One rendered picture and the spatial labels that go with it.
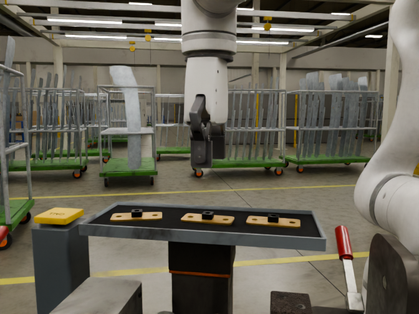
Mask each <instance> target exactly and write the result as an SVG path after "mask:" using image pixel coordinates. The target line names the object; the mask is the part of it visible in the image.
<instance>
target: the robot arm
mask: <svg viewBox="0 0 419 314"><path fill-rule="evenodd" d="M244 1H247V0H181V46H182V54H183V55H185V56H186V57H185V62H187V65H186V76H185V104H184V121H185V123H186V124H187V125H190V130H191V133H190V140H191V141H190V143H191V167H192V168H211V167H212V165H213V159H225V157H226V136H225V133H226V131H225V126H224V125H225V122H226V121H227V119H228V70H227V63H230V62H233V57H232V55H235V54H236V49H237V44H236V24H237V8H238V4H240V3H242V2H244ZM389 33H390V37H391V38H392V40H393V43H394V44H395V47H396V48H397V51H398V53H399V56H400V60H401V63H402V82H401V87H400V93H399V96H398V102H397V108H396V111H395V115H394V118H393V121H392V124H391V126H390V129H389V131H388V133H387V135H386V137H385V139H384V141H383V142H382V144H381V145H380V147H379V149H378V150H377V151H376V153H375V154H374V155H373V157H372V158H371V160H370V161H369V162H368V164H367V165H366V167H365V168H364V170H363V171H362V173H361V175H360V176H359V178H358V180H357V183H356V185H355V189H354V203H355V206H356V208H357V210H358V212H359V213H360V214H361V215H362V216H363V217H364V218H365V219H366V220H368V221H369V222H371V223H372V224H375V225H376V226H378V227H380V228H382V229H384V230H386V231H388V232H390V233H392V234H394V235H396V236H398V239H399V241H400V242H401V243H402V244H403V245H404V246H405V247H406V248H407V249H408V250H409V251H410V252H411V253H412V254H413V255H419V179H418V178H414V177H413V172H414V170H415V168H416V166H417V164H418V163H419V0H396V1H395V3H394V5H393V7H392V10H391V12H390V17H389ZM205 128H206V131H205ZM368 261H369V256H368V258H367V260H366V263H365V267H364V275H363V281H362V291H361V294H362V298H363V301H364V307H365V309H366V299H367V280H368ZM364 314H365V312H364Z"/></svg>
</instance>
